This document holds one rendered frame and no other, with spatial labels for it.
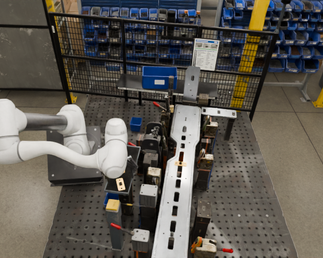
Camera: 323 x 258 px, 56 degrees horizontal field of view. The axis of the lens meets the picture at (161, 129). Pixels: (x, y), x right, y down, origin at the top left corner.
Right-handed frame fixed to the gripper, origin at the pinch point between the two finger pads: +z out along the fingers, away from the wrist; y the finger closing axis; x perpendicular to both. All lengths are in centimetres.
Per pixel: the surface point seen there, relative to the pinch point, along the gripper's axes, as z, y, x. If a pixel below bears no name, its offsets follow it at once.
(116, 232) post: 30.1, -6.8, -14.8
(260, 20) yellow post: -41, 133, 93
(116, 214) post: 10.4, -5.8, -16.0
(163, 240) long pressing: 22.1, 16.5, -31.4
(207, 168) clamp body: 27, 63, 14
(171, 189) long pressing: 22.1, 31.4, -0.1
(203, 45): -16, 93, 107
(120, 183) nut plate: 5.2, -0.3, 0.5
